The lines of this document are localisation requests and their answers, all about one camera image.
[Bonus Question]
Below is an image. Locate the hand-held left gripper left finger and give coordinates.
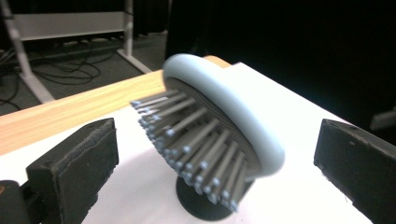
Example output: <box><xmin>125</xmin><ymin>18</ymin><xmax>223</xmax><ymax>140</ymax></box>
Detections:
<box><xmin>25</xmin><ymin>117</ymin><xmax>120</xmax><ymax>224</ymax></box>

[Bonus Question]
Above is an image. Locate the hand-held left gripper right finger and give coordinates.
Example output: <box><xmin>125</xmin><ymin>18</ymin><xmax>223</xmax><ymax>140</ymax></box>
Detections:
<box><xmin>313</xmin><ymin>118</ymin><xmax>396</xmax><ymax>224</ymax></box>

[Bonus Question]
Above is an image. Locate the black mesh pen holder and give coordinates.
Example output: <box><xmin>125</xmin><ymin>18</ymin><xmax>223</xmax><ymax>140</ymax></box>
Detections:
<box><xmin>175</xmin><ymin>175</ymin><xmax>255</xmax><ymax>222</ymax></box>

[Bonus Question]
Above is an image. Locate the light blue hairbrush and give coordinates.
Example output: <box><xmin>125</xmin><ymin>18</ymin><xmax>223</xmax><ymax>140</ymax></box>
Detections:
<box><xmin>129</xmin><ymin>53</ymin><xmax>286</xmax><ymax>214</ymax></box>

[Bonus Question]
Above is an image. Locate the grey metal bar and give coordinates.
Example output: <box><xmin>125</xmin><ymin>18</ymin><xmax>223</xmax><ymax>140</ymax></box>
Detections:
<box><xmin>369</xmin><ymin>106</ymin><xmax>396</xmax><ymax>132</ymax></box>

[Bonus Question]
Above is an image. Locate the grey metal stand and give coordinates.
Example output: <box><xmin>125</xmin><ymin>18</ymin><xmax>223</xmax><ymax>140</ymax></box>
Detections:
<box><xmin>0</xmin><ymin>0</ymin><xmax>154</xmax><ymax>105</ymax></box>

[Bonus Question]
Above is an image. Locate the black floor cable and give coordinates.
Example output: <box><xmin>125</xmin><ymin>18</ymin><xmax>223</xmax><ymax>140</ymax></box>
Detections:
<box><xmin>31</xmin><ymin>43</ymin><xmax>118</xmax><ymax>87</ymax></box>
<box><xmin>0</xmin><ymin>48</ymin><xmax>22</xmax><ymax>112</ymax></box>

